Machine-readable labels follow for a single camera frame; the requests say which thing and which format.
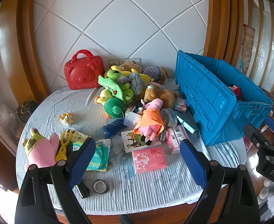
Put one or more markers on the crumpled clear plastic wrapper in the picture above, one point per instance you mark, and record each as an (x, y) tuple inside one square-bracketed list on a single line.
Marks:
[(117, 145)]

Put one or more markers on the wooden door frame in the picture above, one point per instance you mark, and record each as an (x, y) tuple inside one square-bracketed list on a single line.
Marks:
[(24, 39)]

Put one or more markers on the wall socket plate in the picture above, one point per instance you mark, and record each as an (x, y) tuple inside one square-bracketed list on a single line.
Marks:
[(114, 61)]

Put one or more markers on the tan bear plush toy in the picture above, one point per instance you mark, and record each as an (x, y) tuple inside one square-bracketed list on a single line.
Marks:
[(125, 65)]

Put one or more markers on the pink flower tissue packet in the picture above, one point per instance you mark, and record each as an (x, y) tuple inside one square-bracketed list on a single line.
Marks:
[(148, 159)]

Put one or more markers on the silver metal tool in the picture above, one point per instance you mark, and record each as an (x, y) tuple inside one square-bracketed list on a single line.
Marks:
[(164, 133)]

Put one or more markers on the wooden lattice partition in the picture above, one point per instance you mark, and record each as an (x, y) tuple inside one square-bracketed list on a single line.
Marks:
[(223, 16)]

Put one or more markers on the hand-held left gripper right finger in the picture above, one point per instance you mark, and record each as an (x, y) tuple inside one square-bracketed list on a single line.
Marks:
[(194, 165)]

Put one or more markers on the blue bristle brush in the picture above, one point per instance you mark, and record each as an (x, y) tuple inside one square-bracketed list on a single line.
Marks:
[(112, 128)]

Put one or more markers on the small giraffe figure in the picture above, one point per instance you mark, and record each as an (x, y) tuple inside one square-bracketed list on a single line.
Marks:
[(66, 119)]

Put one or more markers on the red bear face case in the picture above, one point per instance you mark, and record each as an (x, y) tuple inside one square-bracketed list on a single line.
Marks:
[(83, 74)]

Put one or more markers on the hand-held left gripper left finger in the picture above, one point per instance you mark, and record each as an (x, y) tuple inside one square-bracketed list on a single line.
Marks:
[(81, 165)]

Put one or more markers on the light blue striped tablecloth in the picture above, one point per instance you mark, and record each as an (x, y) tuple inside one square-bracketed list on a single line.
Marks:
[(137, 191)]

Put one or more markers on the large clear tape roll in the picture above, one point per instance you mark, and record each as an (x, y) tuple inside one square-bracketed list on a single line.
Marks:
[(172, 119)]

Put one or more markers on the striped shirt plush toy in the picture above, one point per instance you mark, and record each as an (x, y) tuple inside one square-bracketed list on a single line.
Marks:
[(152, 71)]

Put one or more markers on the white plastic bag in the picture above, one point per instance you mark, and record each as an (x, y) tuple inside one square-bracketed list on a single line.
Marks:
[(5, 117)]

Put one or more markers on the colourful tissue pack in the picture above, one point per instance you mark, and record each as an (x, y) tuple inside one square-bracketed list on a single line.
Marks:
[(180, 105)]

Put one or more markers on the dark green turtle plush toy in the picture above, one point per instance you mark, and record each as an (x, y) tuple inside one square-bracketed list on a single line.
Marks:
[(112, 107)]

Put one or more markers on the pale blue plastic cup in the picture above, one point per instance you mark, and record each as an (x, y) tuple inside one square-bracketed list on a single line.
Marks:
[(131, 120)]

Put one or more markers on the green tissue packet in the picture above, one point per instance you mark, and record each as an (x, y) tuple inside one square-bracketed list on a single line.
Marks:
[(100, 156)]

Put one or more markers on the red plush toy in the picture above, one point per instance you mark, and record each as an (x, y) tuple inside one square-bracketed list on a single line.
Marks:
[(236, 91)]

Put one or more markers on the pink pig plush toy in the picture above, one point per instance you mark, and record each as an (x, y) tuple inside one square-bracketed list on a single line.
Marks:
[(149, 119)]

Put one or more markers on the yellow plastic clip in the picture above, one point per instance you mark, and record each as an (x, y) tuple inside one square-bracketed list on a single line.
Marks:
[(62, 149)]

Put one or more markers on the pink giraffe plush toy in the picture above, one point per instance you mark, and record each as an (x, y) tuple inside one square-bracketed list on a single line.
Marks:
[(43, 151)]

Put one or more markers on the long black case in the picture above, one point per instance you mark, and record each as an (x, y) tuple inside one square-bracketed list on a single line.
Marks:
[(83, 190)]

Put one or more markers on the grey koala plush toy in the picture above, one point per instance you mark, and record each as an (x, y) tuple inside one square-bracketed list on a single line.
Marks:
[(135, 84)]

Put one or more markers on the blue plastic crate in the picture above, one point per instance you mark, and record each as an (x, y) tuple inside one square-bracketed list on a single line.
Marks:
[(207, 98)]

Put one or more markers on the round wooden desktop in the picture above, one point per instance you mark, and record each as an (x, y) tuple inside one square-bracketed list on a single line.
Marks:
[(99, 218)]

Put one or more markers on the pink white tissue pack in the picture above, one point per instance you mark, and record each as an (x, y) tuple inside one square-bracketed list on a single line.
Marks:
[(175, 137)]

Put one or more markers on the dark gift box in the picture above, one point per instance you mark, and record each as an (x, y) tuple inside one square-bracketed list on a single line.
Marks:
[(24, 113)]

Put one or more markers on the green crocodile plush toy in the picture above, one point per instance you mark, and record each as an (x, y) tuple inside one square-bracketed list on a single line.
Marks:
[(109, 85)]

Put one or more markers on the small white dark plush toy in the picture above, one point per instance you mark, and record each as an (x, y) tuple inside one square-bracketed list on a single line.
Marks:
[(135, 109)]

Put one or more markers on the cartoon picture book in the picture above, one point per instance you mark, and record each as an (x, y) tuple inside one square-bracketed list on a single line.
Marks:
[(132, 142)]

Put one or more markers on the green frog plush toy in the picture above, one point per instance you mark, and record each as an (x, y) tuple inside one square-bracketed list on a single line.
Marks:
[(113, 74)]

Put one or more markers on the brown bear plush toy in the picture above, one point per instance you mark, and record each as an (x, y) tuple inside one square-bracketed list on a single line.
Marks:
[(165, 96)]

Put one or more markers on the yellow plush toy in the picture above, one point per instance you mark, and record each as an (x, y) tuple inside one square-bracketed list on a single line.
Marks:
[(142, 77)]

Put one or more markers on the small black tape roll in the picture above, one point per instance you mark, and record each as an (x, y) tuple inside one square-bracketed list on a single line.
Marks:
[(100, 186)]

